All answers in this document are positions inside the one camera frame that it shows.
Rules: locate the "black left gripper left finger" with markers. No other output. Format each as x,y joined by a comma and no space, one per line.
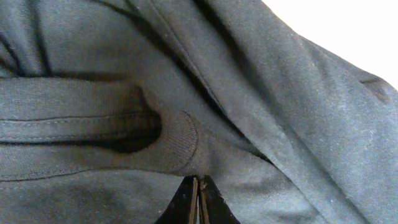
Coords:
182,209

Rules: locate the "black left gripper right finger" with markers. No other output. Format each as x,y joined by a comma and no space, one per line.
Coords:
213,208

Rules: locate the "black t-shirt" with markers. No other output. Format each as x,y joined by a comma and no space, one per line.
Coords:
106,106

